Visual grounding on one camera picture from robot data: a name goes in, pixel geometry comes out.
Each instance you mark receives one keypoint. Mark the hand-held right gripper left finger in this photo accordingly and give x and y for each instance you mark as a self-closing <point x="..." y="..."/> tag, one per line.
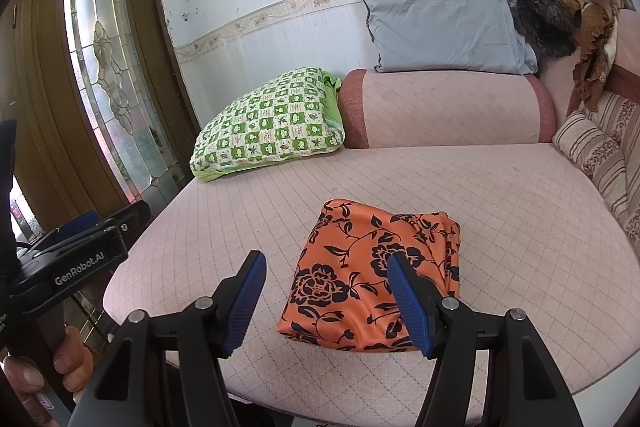
<point x="245" y="302"/>

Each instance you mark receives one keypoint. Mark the striped floral back cushion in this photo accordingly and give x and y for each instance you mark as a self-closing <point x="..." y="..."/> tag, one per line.
<point x="625" y="142"/>

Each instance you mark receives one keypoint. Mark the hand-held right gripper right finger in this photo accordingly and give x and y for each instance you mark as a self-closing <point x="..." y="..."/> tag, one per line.
<point x="410" y="302"/>

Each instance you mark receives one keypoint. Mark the person's left hand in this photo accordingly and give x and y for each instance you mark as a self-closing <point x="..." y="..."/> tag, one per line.
<point x="72" y="362"/>

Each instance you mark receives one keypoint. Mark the grey pillow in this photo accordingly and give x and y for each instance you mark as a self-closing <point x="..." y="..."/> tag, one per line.
<point x="440" y="27"/>

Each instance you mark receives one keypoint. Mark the dark furry cushion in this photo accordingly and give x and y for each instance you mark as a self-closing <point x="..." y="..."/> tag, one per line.
<point x="542" y="24"/>

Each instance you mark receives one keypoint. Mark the brown ruffled cloth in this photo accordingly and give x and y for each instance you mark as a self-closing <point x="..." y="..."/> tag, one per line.
<point x="597" y="22"/>

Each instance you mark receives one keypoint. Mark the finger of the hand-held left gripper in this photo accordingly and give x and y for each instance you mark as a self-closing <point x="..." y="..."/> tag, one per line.
<point x="132" y="217"/>
<point x="77" y="222"/>

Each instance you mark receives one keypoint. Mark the wooden door with leaded glass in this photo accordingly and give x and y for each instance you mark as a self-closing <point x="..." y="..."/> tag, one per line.
<point x="150" y="57"/>

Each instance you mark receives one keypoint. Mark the pink quilted sofa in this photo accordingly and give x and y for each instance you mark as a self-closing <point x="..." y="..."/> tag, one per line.
<point x="450" y="117"/>

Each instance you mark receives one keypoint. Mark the orange floral blouse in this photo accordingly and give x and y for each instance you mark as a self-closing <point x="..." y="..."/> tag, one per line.
<point x="360" y="282"/>

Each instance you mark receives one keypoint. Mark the green checkered pillow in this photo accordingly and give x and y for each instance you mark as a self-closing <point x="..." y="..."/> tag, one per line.
<point x="270" y="127"/>

